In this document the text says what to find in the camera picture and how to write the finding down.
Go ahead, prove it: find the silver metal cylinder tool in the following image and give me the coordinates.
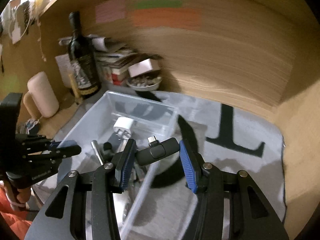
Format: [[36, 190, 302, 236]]
[[91, 140, 104, 165]]

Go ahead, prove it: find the black usb-c dongle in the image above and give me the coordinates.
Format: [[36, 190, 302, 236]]
[[136, 135, 180, 166]]

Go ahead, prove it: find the white charger plug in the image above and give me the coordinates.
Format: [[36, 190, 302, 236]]
[[113, 116, 136, 139]]

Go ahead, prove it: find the clear plastic storage box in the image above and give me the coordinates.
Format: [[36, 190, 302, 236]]
[[57, 91, 177, 239]]

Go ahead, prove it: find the person's left hand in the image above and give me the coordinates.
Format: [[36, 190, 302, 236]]
[[3, 180, 31, 205]]

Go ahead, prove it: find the cartoon sticker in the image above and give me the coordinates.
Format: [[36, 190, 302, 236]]
[[24, 119, 40, 135]]

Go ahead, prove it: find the grey mat with black letters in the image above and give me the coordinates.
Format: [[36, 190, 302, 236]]
[[32, 84, 287, 240]]

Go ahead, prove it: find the pink insulated mug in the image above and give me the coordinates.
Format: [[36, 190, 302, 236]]
[[23, 72, 59, 120]]

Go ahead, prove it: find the yellow lip balm tube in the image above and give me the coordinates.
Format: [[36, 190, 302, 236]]
[[68, 73, 81, 101]]

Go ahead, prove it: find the white bowl of stones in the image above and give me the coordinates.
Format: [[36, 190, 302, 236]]
[[126, 76, 162, 92]]

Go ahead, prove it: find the dark wine bottle elephant label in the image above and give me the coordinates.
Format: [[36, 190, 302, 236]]
[[68, 11, 101, 99]]

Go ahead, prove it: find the stack of books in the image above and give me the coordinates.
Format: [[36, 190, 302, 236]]
[[92, 36, 138, 86]]

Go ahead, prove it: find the orange sticky note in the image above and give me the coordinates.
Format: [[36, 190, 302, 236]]
[[129, 8, 202, 30]]

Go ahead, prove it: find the pink sticky note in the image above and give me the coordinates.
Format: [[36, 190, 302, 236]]
[[95, 0, 126, 24]]

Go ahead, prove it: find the green sticky note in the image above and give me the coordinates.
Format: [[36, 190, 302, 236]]
[[133, 0, 183, 9]]

